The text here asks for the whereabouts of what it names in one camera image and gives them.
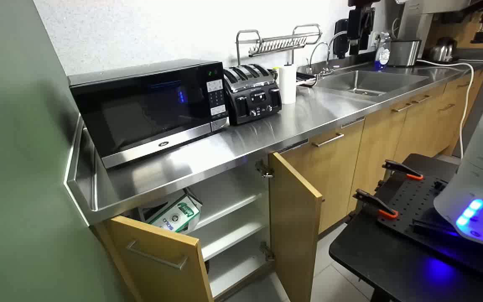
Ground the steel cabinet shelf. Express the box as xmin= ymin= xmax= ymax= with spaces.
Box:
xmin=187 ymin=171 xmax=270 ymax=231
xmin=206 ymin=240 xmax=275 ymax=298
xmin=192 ymin=206 xmax=271 ymax=262

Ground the green and white box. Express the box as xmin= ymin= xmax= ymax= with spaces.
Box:
xmin=145 ymin=191 xmax=204 ymax=235

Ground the wooden cabinet door by wall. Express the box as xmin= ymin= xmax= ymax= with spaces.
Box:
xmin=92 ymin=215 xmax=214 ymax=302

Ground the black and silver toaster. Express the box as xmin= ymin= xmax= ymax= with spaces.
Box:
xmin=221 ymin=62 xmax=283 ymax=127

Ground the small blue bottle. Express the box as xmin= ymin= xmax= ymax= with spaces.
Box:
xmin=374 ymin=43 xmax=394 ymax=72

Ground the black coffee machine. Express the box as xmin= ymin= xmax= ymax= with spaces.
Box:
xmin=332 ymin=0 xmax=379 ymax=60

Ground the chrome dish rack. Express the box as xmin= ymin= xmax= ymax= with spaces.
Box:
xmin=234 ymin=22 xmax=325 ymax=67

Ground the black orange spring clamp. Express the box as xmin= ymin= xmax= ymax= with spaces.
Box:
xmin=352 ymin=188 xmax=400 ymax=221
xmin=380 ymin=159 xmax=426 ymax=184

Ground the steel handle of wall-side door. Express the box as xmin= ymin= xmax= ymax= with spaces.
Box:
xmin=124 ymin=238 xmax=191 ymax=272

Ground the steel handle of closed door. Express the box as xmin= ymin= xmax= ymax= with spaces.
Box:
xmin=312 ymin=131 xmax=347 ymax=149

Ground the white power cable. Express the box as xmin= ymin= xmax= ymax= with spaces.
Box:
xmin=416 ymin=57 xmax=478 ymax=161

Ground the chrome sink faucet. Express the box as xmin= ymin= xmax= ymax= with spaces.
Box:
xmin=306 ymin=28 xmax=350 ymax=79

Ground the closed wooden cabinet door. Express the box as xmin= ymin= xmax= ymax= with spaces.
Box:
xmin=281 ymin=117 xmax=365 ymax=235
xmin=397 ymin=82 xmax=459 ymax=164
xmin=352 ymin=99 xmax=419 ymax=213

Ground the white paper towel roll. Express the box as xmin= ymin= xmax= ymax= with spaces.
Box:
xmin=276 ymin=62 xmax=300 ymax=107

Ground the stainless steel sink basin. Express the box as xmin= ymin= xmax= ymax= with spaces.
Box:
xmin=315 ymin=67 xmax=439 ymax=99

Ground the black microwave oven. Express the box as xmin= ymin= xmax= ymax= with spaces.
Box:
xmin=67 ymin=57 xmax=231 ymax=169

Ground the black robot table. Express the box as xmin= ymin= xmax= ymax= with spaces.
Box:
xmin=327 ymin=152 xmax=483 ymax=302

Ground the steel canister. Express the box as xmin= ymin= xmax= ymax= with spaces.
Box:
xmin=387 ymin=37 xmax=422 ymax=69

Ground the steel kettle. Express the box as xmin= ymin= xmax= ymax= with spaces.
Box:
xmin=427 ymin=35 xmax=459 ymax=65

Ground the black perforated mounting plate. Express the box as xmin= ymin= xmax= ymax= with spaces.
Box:
xmin=374 ymin=173 xmax=483 ymax=288

